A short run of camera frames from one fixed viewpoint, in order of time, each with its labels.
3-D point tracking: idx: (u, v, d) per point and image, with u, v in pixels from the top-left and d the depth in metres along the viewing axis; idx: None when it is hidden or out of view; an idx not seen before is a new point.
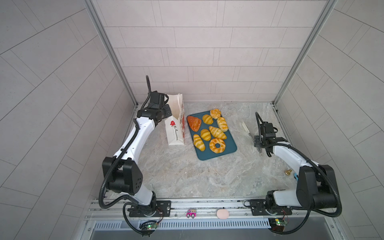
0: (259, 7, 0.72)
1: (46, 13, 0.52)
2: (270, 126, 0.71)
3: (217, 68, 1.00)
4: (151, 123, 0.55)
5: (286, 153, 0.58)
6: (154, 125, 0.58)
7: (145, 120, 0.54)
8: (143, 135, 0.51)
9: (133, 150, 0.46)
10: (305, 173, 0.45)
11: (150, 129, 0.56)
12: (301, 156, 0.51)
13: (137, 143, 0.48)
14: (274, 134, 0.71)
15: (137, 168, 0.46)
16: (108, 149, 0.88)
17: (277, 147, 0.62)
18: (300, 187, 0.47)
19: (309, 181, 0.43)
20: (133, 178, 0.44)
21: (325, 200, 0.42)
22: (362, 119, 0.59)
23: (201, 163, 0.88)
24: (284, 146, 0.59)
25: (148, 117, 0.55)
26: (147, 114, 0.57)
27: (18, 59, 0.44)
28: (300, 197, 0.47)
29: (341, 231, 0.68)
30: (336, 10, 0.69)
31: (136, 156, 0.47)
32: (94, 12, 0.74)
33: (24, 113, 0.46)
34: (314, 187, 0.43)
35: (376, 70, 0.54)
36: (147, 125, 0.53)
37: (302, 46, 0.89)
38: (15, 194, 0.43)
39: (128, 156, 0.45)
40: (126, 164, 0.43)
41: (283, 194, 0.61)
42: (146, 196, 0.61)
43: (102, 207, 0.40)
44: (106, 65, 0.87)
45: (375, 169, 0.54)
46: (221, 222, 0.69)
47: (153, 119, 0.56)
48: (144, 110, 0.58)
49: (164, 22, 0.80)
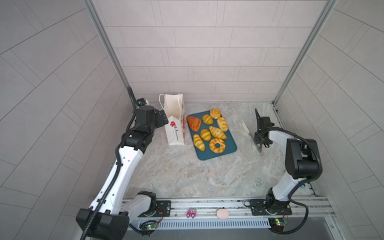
0: (259, 7, 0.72)
1: (46, 13, 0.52)
2: (267, 118, 0.80)
3: (217, 68, 1.00)
4: (137, 153, 0.46)
5: (279, 135, 0.65)
6: (141, 151, 0.48)
7: (129, 152, 0.46)
8: (126, 174, 0.43)
9: (113, 197, 0.39)
10: (290, 143, 0.53)
11: (137, 159, 0.47)
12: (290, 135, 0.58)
13: (118, 186, 0.41)
14: (271, 124, 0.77)
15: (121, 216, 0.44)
16: (108, 149, 0.88)
17: (271, 131, 0.71)
18: (287, 158, 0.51)
19: (294, 149, 0.51)
20: (114, 231, 0.38)
21: (309, 165, 0.49)
22: (362, 119, 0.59)
23: (201, 163, 0.88)
24: (277, 129, 0.68)
25: (132, 147, 0.47)
26: (132, 141, 0.48)
27: (18, 59, 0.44)
28: (288, 168, 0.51)
29: (341, 231, 0.68)
30: (336, 10, 0.69)
31: (117, 204, 0.40)
32: (94, 12, 0.74)
33: (24, 113, 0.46)
34: (298, 155, 0.50)
35: (376, 70, 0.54)
36: (130, 159, 0.45)
37: (302, 46, 0.89)
38: (15, 194, 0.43)
39: (107, 208, 0.38)
40: (105, 219, 0.36)
41: (279, 184, 0.65)
42: (142, 206, 0.58)
43: None
44: (106, 65, 0.87)
45: (376, 170, 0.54)
46: (221, 222, 0.69)
47: (138, 148, 0.46)
48: (129, 136, 0.49)
49: (164, 21, 0.79)
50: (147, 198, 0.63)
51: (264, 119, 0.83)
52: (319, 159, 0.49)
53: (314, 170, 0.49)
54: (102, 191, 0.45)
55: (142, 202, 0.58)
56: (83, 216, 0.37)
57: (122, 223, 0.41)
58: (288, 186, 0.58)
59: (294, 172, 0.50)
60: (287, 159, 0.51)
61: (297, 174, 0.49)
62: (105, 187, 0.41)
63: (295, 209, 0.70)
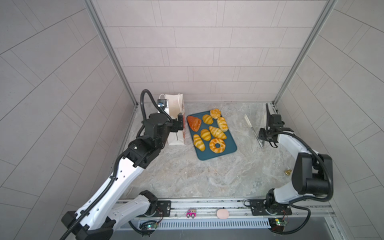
0: (259, 7, 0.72)
1: (45, 13, 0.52)
2: (278, 116, 0.73)
3: (217, 68, 1.00)
4: (136, 170, 0.43)
5: (288, 141, 0.60)
6: (141, 168, 0.44)
7: (127, 167, 0.43)
8: (117, 190, 0.41)
9: (97, 212, 0.38)
10: (302, 158, 0.47)
11: (135, 175, 0.44)
12: (303, 145, 0.53)
13: (105, 201, 0.39)
14: (282, 124, 0.72)
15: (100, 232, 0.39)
16: (108, 149, 0.88)
17: (281, 135, 0.65)
18: (295, 171, 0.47)
19: (305, 165, 0.45)
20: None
21: (318, 184, 0.45)
22: (362, 119, 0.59)
23: (201, 163, 0.88)
24: (288, 135, 0.61)
25: (132, 162, 0.43)
26: (135, 154, 0.44)
27: (18, 59, 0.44)
28: (294, 182, 0.50)
29: (341, 231, 0.68)
30: (336, 10, 0.69)
31: (98, 220, 0.38)
32: (94, 12, 0.74)
33: (24, 113, 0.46)
34: (308, 172, 0.45)
35: (376, 70, 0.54)
36: (126, 176, 0.42)
37: (302, 46, 0.89)
38: (15, 194, 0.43)
39: (87, 222, 0.37)
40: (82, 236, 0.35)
41: (281, 188, 0.63)
42: (138, 210, 0.59)
43: None
44: (106, 65, 0.87)
45: (375, 170, 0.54)
46: (221, 222, 0.69)
47: (139, 165, 0.43)
48: (134, 148, 0.45)
49: (164, 21, 0.79)
50: (145, 202, 0.62)
51: (274, 117, 0.75)
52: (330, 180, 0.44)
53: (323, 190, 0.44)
54: (89, 201, 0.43)
55: (139, 207, 0.58)
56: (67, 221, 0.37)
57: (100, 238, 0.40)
58: (291, 195, 0.56)
59: (300, 189, 0.47)
60: (295, 172, 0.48)
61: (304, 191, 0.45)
62: (95, 196, 0.40)
63: (295, 209, 0.70)
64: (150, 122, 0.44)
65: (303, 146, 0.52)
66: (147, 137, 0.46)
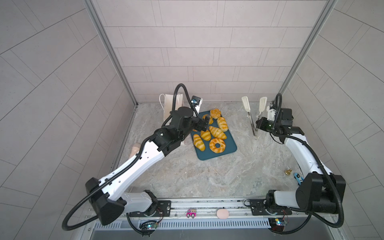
0: (259, 7, 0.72)
1: (45, 13, 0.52)
2: (288, 112, 0.63)
3: (217, 68, 1.00)
4: (159, 154, 0.46)
5: (298, 151, 0.52)
6: (162, 154, 0.47)
7: (152, 150, 0.46)
8: (139, 168, 0.43)
9: (117, 184, 0.40)
10: (311, 181, 0.42)
11: (156, 159, 0.46)
12: (314, 159, 0.47)
13: (127, 176, 0.41)
14: (291, 122, 0.64)
15: (116, 204, 0.41)
16: (108, 149, 0.88)
17: (289, 139, 0.57)
18: (302, 190, 0.46)
19: (314, 189, 0.41)
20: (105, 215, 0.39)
21: (325, 205, 0.42)
22: (362, 119, 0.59)
23: (201, 163, 0.88)
24: (298, 142, 0.54)
25: (157, 147, 0.46)
26: (160, 140, 0.47)
27: (18, 59, 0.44)
28: (299, 198, 0.47)
29: (341, 231, 0.68)
30: (336, 10, 0.69)
31: (118, 192, 0.40)
32: (94, 12, 0.74)
33: (24, 113, 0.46)
34: (316, 195, 0.41)
35: (376, 70, 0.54)
36: (150, 157, 0.45)
37: (302, 46, 0.89)
38: (15, 194, 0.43)
39: (108, 191, 0.39)
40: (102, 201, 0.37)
41: (282, 193, 0.62)
42: (141, 204, 0.59)
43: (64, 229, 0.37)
44: (106, 65, 0.87)
45: (375, 170, 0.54)
46: (221, 222, 0.69)
47: (162, 151, 0.46)
48: (160, 134, 0.49)
49: (164, 21, 0.79)
50: (149, 200, 0.62)
51: (283, 113, 0.65)
52: (341, 205, 0.41)
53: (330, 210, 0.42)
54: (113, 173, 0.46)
55: (143, 201, 0.59)
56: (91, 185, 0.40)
57: (114, 211, 0.41)
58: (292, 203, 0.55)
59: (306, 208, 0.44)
60: (302, 189, 0.46)
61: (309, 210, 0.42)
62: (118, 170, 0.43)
63: None
64: (179, 114, 0.47)
65: (314, 160, 0.47)
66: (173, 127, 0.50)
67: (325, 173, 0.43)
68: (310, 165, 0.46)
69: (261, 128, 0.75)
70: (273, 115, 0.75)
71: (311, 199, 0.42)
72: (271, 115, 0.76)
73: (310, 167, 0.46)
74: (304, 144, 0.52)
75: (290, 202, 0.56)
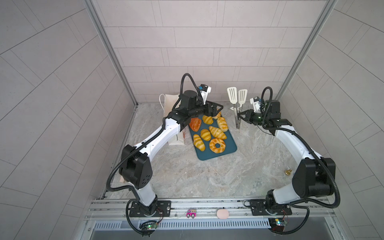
0: (259, 7, 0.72)
1: (45, 13, 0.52)
2: (277, 105, 0.65)
3: (217, 68, 1.00)
4: (177, 127, 0.56)
5: (289, 141, 0.55)
6: (179, 128, 0.57)
7: (172, 123, 0.56)
8: (165, 137, 0.52)
9: (151, 147, 0.48)
10: (305, 166, 0.44)
11: (174, 132, 0.56)
12: (304, 146, 0.50)
13: (157, 142, 0.50)
14: (279, 115, 0.67)
15: (149, 166, 0.46)
16: (108, 149, 0.88)
17: (279, 131, 0.60)
18: (298, 177, 0.48)
19: (308, 174, 0.43)
20: (143, 173, 0.45)
21: (320, 188, 0.44)
22: (362, 119, 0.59)
23: (201, 163, 0.88)
24: (287, 132, 0.56)
25: (175, 121, 0.57)
26: (176, 117, 0.58)
27: (18, 59, 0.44)
28: (297, 186, 0.49)
29: (341, 231, 0.68)
30: (336, 10, 0.69)
31: (152, 153, 0.48)
32: (94, 12, 0.74)
33: (24, 113, 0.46)
34: (311, 179, 0.44)
35: (376, 70, 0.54)
36: (172, 127, 0.55)
37: (302, 46, 0.89)
38: (15, 194, 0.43)
39: (145, 151, 0.46)
40: (141, 158, 0.44)
41: (281, 190, 0.62)
42: (148, 196, 0.61)
43: (108, 188, 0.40)
44: (106, 65, 0.87)
45: (375, 170, 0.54)
46: (221, 222, 0.69)
47: (180, 124, 0.57)
48: (175, 113, 0.60)
49: (164, 22, 0.80)
50: (154, 194, 0.65)
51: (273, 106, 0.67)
52: (337, 189, 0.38)
53: (325, 193, 0.44)
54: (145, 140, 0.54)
55: (150, 191, 0.61)
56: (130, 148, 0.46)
57: (147, 173, 0.47)
58: (291, 197, 0.55)
59: (303, 194, 0.46)
60: (297, 176, 0.48)
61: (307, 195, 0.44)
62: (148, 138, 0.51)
63: (296, 209, 0.69)
64: (184, 95, 0.58)
65: (305, 147, 0.49)
66: (181, 107, 0.63)
67: (317, 157, 0.46)
68: (301, 151, 0.49)
69: (248, 121, 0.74)
70: (258, 107, 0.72)
71: (307, 183, 0.44)
72: (256, 107, 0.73)
73: (302, 154, 0.48)
74: (293, 133, 0.55)
75: (289, 195, 0.57)
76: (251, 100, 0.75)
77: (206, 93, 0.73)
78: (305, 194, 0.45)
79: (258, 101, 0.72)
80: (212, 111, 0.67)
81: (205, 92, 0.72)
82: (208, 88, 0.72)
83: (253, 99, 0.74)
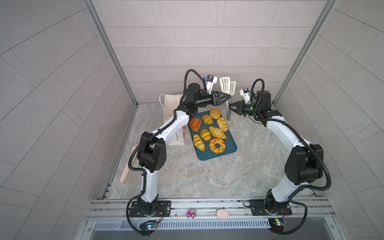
0: (259, 7, 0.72)
1: (46, 13, 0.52)
2: (268, 97, 0.66)
3: (217, 68, 1.00)
4: (186, 118, 0.62)
5: (279, 130, 0.58)
6: (187, 120, 0.64)
7: (182, 114, 0.62)
8: (177, 125, 0.59)
9: (166, 134, 0.54)
10: (296, 153, 0.47)
11: (183, 123, 0.62)
12: (294, 134, 0.52)
13: (171, 129, 0.56)
14: (270, 106, 0.69)
15: (164, 150, 0.52)
16: (108, 149, 0.88)
17: (270, 122, 0.63)
18: (289, 164, 0.51)
19: (300, 160, 0.46)
20: (159, 156, 0.51)
21: (311, 172, 0.47)
22: (362, 119, 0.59)
23: (201, 163, 0.88)
24: (278, 122, 0.59)
25: (185, 112, 0.63)
26: (185, 109, 0.64)
27: (18, 59, 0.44)
28: (289, 172, 0.52)
29: (341, 231, 0.68)
30: (336, 10, 0.69)
31: (168, 138, 0.55)
32: (94, 12, 0.74)
33: (24, 113, 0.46)
34: (302, 165, 0.46)
35: (376, 70, 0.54)
36: (182, 118, 0.61)
37: (302, 46, 0.89)
38: (15, 194, 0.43)
39: (162, 136, 0.53)
40: (158, 142, 0.50)
41: (278, 187, 0.63)
42: (151, 192, 0.63)
43: (129, 166, 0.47)
44: (106, 65, 0.87)
45: (376, 170, 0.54)
46: (221, 222, 0.69)
47: (189, 115, 0.63)
48: (184, 106, 0.66)
49: (164, 22, 0.80)
50: (156, 193, 0.66)
51: (264, 98, 0.68)
52: (328, 172, 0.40)
53: (315, 177, 0.48)
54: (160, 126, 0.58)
55: (156, 185, 0.64)
56: (147, 135, 0.52)
57: (162, 157, 0.53)
58: (289, 190, 0.57)
59: (296, 179, 0.49)
60: (289, 163, 0.51)
61: (299, 180, 0.47)
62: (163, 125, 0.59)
63: (295, 209, 0.70)
64: (187, 89, 0.62)
65: (295, 135, 0.52)
66: (188, 100, 0.68)
67: (306, 144, 0.48)
68: (292, 140, 0.52)
69: (240, 114, 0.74)
70: (248, 98, 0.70)
71: (298, 170, 0.47)
72: (247, 98, 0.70)
73: (292, 142, 0.51)
74: (284, 123, 0.58)
75: (287, 189, 0.58)
76: (241, 92, 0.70)
77: (212, 83, 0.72)
78: (297, 179, 0.48)
79: (248, 93, 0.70)
80: (217, 100, 0.68)
81: (211, 83, 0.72)
82: (214, 77, 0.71)
83: (243, 90, 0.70)
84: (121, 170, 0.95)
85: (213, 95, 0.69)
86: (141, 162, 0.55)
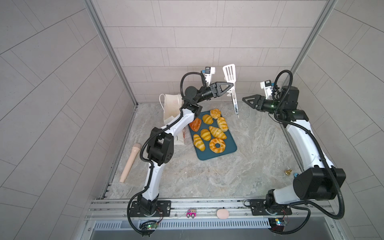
0: (259, 7, 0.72)
1: (45, 13, 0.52)
2: (294, 94, 0.56)
3: (217, 68, 1.00)
4: (190, 115, 0.66)
5: (300, 140, 0.51)
6: (192, 116, 0.68)
7: (188, 112, 0.66)
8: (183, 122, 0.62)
9: (174, 129, 0.58)
10: (312, 174, 0.42)
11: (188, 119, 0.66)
12: (318, 152, 0.45)
13: (178, 125, 0.60)
14: (294, 105, 0.59)
15: (173, 145, 0.57)
16: (108, 149, 0.88)
17: (291, 126, 0.54)
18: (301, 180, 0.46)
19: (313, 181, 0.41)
20: (168, 150, 0.55)
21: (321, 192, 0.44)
22: (362, 119, 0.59)
23: (201, 163, 0.88)
24: (302, 130, 0.51)
25: (190, 110, 0.67)
26: (191, 107, 0.69)
27: (18, 59, 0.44)
28: (298, 186, 0.48)
29: (341, 231, 0.68)
30: (336, 10, 0.69)
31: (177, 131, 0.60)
32: (94, 12, 0.74)
33: (24, 113, 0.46)
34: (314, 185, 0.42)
35: (376, 70, 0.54)
36: (188, 116, 0.65)
37: (302, 45, 0.89)
38: (15, 194, 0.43)
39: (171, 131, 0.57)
40: (167, 137, 0.54)
41: (281, 190, 0.62)
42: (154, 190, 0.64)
43: (141, 157, 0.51)
44: (106, 65, 0.87)
45: (376, 170, 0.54)
46: (221, 222, 0.69)
47: (194, 112, 0.67)
48: (190, 104, 0.70)
49: (164, 21, 0.79)
50: (158, 192, 0.67)
51: (289, 96, 0.58)
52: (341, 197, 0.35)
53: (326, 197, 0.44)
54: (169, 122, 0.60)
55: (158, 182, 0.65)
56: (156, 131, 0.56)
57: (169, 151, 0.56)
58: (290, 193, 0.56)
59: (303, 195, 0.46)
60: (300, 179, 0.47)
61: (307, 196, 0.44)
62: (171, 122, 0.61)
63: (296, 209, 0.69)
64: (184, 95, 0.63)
65: (317, 152, 0.45)
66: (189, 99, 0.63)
67: (327, 166, 0.42)
68: (312, 157, 0.45)
69: (256, 109, 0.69)
70: (269, 93, 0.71)
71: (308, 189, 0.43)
72: (268, 92, 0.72)
73: (312, 160, 0.44)
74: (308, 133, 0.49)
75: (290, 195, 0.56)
76: (262, 85, 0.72)
77: (210, 75, 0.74)
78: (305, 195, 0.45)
79: (269, 86, 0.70)
80: (215, 91, 0.67)
81: (209, 74, 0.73)
82: (211, 69, 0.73)
83: (264, 83, 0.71)
84: (121, 170, 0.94)
85: (213, 87, 0.63)
86: (150, 154, 0.59)
